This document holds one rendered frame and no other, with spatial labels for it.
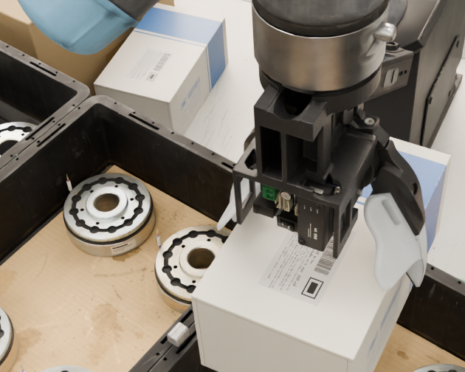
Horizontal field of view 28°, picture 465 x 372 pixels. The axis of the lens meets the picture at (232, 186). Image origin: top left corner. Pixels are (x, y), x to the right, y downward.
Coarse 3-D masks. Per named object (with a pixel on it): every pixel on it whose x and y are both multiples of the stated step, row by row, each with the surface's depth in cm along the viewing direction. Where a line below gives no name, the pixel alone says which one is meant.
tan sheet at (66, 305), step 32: (160, 192) 111; (64, 224) 109; (160, 224) 108; (192, 224) 108; (32, 256) 106; (64, 256) 106; (96, 256) 105; (128, 256) 105; (0, 288) 103; (32, 288) 103; (64, 288) 103; (96, 288) 102; (128, 288) 102; (32, 320) 100; (64, 320) 100; (96, 320) 100; (128, 320) 99; (160, 320) 99; (32, 352) 97; (64, 352) 97; (96, 352) 97; (128, 352) 97
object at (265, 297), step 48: (432, 192) 69; (240, 240) 67; (288, 240) 66; (432, 240) 76; (240, 288) 64; (288, 288) 64; (336, 288) 63; (240, 336) 64; (288, 336) 61; (336, 336) 61; (384, 336) 68
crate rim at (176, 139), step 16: (96, 96) 109; (80, 112) 107; (112, 112) 107; (128, 112) 107; (64, 128) 105; (144, 128) 105; (160, 128) 104; (32, 144) 104; (48, 144) 104; (176, 144) 103; (192, 144) 103; (16, 160) 102; (208, 160) 101; (224, 160) 101; (0, 176) 101; (176, 320) 87; (192, 320) 87; (160, 352) 85; (144, 368) 84
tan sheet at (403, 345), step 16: (400, 336) 96; (416, 336) 96; (384, 352) 95; (400, 352) 95; (416, 352) 95; (432, 352) 95; (448, 352) 95; (384, 368) 94; (400, 368) 94; (416, 368) 94
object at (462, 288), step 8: (432, 272) 89; (440, 272) 89; (432, 280) 89; (440, 280) 88; (448, 280) 88; (456, 280) 88; (448, 288) 88; (456, 288) 88; (464, 288) 88; (464, 296) 87; (192, 328) 86; (192, 336) 86; (184, 344) 85; (192, 344) 85; (168, 352) 85; (176, 352) 85; (184, 352) 85; (160, 360) 84; (168, 360) 84; (176, 360) 84; (152, 368) 84; (160, 368) 84; (168, 368) 84
